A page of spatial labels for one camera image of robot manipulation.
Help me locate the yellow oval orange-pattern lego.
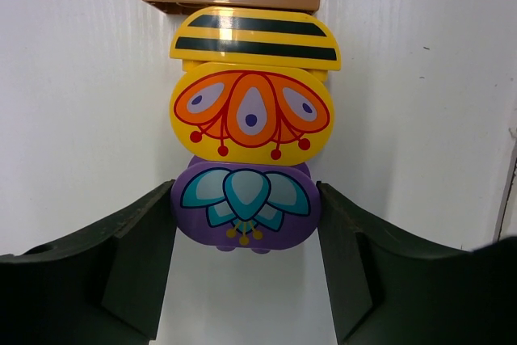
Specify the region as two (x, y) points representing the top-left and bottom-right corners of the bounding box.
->
(170, 62), (334, 166)

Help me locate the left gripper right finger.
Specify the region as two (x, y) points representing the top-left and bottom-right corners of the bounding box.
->
(317, 183), (516, 344)

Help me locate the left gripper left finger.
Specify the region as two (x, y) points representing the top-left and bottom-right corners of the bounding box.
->
(1, 181), (176, 344)

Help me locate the purple oval flower lego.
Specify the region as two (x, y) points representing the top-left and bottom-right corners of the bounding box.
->
(170, 157), (322, 254)

